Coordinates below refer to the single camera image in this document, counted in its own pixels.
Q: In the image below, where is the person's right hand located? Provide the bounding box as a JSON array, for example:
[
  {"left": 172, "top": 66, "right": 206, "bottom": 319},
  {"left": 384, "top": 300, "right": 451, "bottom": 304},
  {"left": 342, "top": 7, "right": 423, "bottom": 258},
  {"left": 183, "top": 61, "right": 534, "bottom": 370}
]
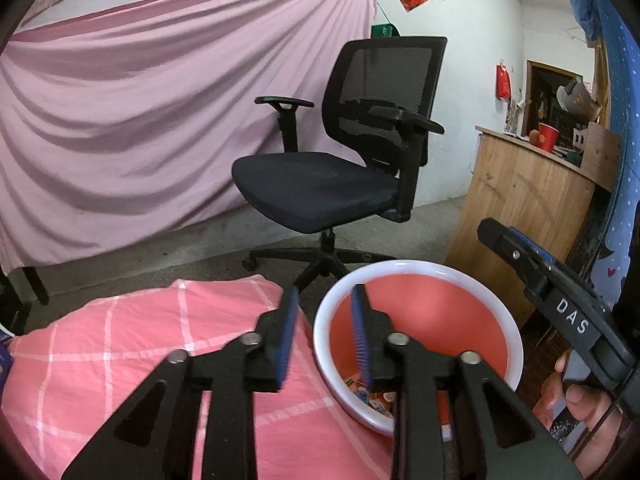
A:
[{"left": 533, "top": 350, "right": 639, "bottom": 479}]

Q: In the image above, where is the red cup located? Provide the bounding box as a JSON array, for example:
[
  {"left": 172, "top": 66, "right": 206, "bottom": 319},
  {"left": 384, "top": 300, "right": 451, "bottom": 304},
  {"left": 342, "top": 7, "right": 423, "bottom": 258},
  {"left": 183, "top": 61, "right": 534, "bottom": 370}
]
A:
[{"left": 537, "top": 122, "right": 559, "bottom": 153}]

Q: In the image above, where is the black office chair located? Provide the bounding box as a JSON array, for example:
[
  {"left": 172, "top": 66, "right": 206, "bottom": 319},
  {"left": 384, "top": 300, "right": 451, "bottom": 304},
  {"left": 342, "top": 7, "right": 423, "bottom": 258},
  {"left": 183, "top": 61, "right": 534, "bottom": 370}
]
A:
[{"left": 232, "top": 36, "right": 448, "bottom": 290}]

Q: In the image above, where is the red hanging ornament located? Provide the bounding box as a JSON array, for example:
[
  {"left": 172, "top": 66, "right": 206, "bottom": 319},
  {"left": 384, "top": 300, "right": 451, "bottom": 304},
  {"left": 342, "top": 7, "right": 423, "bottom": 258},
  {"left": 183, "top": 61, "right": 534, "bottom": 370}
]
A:
[{"left": 496, "top": 62, "right": 512, "bottom": 102}]

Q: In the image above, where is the pink hanging sheet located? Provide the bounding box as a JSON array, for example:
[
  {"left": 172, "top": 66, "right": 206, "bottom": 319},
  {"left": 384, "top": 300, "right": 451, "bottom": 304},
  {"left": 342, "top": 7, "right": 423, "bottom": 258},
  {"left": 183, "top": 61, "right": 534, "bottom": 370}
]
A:
[{"left": 1, "top": 0, "right": 375, "bottom": 271}]

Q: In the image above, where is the pink checked tablecloth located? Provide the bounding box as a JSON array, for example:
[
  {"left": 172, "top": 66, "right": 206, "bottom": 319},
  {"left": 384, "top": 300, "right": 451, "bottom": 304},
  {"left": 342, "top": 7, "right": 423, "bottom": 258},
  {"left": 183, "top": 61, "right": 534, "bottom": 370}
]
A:
[{"left": 1, "top": 275, "right": 390, "bottom": 479}]

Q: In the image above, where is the green sign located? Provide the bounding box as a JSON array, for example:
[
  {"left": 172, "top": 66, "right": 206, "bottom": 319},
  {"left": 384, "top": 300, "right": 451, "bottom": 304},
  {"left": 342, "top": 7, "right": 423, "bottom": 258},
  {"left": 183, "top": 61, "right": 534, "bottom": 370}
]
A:
[{"left": 371, "top": 23, "right": 399, "bottom": 38}]

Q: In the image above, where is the pink white trash bin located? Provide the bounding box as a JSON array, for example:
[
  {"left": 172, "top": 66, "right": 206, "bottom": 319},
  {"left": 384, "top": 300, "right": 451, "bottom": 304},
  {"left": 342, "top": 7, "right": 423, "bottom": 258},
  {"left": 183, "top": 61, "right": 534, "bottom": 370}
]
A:
[{"left": 312, "top": 260, "right": 524, "bottom": 437}]

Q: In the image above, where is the wooden cabinet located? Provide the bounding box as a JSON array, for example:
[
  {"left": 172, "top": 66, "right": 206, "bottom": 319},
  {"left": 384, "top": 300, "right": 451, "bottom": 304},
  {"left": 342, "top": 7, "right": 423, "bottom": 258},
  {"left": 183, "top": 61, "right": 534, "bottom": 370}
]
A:
[{"left": 445, "top": 126, "right": 617, "bottom": 326}]

